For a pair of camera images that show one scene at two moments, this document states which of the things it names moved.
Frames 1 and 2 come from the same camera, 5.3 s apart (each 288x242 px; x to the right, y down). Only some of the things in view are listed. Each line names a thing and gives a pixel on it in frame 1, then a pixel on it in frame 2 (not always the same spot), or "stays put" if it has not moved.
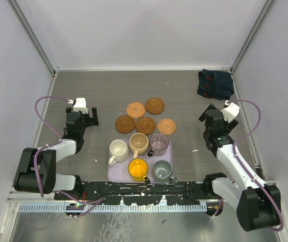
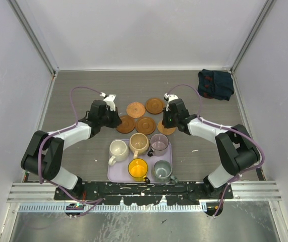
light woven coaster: (166, 126) stays put
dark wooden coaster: (125, 124) stays put
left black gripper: (91, 121) → (116, 121)
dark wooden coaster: (154, 106) stays put
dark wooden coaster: (145, 125) stays put
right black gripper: (228, 126) → (165, 122)
